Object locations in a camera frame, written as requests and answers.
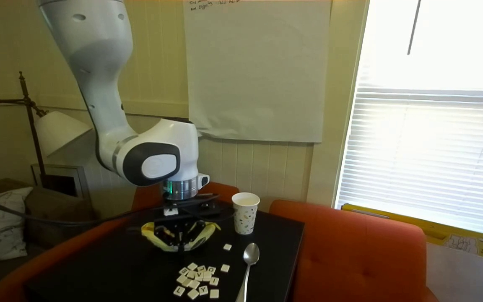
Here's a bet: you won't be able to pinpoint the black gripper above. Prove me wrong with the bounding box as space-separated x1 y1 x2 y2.
151 193 222 231

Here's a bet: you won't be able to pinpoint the yellow bag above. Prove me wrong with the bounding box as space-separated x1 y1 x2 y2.
141 220 220 251

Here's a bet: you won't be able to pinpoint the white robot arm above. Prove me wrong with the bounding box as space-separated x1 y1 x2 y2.
39 0 218 251

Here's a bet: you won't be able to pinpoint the pile of white letter tiles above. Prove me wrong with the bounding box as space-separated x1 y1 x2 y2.
173 262 230 300

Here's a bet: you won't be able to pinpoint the white paper cup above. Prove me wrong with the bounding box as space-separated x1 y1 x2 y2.
232 191 260 235

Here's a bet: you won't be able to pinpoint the black square table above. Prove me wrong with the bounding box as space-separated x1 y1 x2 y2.
25 211 304 302

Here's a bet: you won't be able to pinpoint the metal spoon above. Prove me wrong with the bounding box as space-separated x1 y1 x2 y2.
235 241 260 302

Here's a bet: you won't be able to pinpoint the floor lamp with white shade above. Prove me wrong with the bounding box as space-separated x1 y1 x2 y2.
0 72 91 194

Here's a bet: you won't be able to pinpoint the orange sofa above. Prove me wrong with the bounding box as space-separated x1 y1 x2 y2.
0 199 433 302

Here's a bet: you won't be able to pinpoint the white patterned pillow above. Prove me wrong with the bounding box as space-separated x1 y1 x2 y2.
0 186 32 262

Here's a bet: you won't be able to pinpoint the window blinds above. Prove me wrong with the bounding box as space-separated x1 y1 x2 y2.
337 87 483 233

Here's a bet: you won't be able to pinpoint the white paper sheet on wall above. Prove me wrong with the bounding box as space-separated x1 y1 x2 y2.
185 0 331 142

